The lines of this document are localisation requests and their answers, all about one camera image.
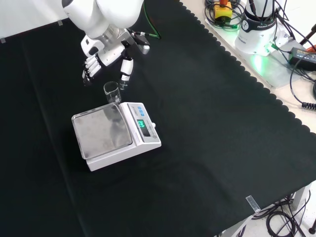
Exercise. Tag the large clear tape strip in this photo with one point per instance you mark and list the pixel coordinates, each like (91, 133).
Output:
(253, 203)

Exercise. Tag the black power adapter brick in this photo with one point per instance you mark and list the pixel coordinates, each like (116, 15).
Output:
(302, 55)

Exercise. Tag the black tripod leg orange clamp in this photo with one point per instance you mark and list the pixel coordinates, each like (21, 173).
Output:
(308, 37)

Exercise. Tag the white electronic balance steel pan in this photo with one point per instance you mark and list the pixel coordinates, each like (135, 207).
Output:
(116, 138)

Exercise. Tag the grey table leg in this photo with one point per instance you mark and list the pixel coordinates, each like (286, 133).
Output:
(301, 197)

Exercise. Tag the black scalloped bench cloth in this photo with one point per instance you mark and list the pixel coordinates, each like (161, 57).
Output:
(197, 123)

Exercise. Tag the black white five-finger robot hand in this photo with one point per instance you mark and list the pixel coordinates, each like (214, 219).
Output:
(108, 53)

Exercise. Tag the small clear glass beaker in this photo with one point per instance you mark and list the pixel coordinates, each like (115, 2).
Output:
(112, 95)

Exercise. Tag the yellow emergency stop button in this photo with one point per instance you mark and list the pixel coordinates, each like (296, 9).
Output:
(222, 11)

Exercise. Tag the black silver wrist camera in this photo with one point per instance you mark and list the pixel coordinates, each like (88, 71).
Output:
(143, 44)

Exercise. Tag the grey metal base plate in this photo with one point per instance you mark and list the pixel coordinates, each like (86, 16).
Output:
(274, 69)

